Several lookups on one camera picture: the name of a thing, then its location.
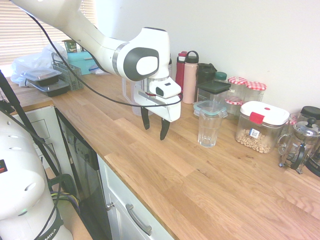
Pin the black food container clear lid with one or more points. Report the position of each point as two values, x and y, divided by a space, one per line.
41 75
53 90

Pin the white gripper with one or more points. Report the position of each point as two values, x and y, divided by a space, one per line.
165 107

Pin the window blinds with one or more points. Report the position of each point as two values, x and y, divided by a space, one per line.
20 37

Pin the cereal container with white lid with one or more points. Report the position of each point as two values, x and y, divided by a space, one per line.
265 111

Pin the red water bottle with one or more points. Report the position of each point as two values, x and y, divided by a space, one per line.
180 75

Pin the glass French press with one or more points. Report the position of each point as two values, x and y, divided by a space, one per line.
310 132

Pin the white grey wrist camera box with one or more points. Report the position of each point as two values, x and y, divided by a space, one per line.
172 88

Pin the square container with black lid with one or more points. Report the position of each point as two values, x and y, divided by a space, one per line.
212 86

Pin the jar with dark lid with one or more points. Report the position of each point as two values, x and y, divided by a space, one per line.
311 110

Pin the clear zip bag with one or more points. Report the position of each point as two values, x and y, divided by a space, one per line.
96 71

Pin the black protein powder tub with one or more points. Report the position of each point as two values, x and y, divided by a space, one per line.
170 67

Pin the teal box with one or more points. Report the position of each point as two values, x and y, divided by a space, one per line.
77 62

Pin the clear drinking glass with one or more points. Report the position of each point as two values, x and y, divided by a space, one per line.
208 135

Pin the green paper cup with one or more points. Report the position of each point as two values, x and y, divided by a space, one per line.
71 46

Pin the clear pitcher with blue lid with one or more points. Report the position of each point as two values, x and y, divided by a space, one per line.
136 111

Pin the glass container with teal lid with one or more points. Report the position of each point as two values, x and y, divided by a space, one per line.
200 106

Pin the black tripod stand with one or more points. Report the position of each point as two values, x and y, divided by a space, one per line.
17 102

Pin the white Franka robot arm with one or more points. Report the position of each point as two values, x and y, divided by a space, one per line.
105 47

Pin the white base cabinet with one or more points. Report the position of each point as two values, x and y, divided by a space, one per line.
117 190

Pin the clear jar with green lid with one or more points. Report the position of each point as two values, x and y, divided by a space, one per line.
221 75

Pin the pink bottle with black cap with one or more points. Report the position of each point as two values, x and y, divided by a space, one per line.
189 82

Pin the tall jar red checkered lid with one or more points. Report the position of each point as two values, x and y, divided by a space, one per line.
237 80
256 85

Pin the black shaker bottle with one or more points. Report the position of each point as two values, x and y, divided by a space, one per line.
205 73

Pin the small jar red checkered lid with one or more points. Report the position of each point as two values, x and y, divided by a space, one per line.
233 101

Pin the grey cutlery basket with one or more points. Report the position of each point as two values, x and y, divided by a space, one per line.
75 80

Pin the black dishwasher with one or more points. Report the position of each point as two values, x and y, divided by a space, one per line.
87 175

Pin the silver cabinet knob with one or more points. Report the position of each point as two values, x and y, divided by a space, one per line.
110 206

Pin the white plastic bag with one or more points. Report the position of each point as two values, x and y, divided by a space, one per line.
37 60

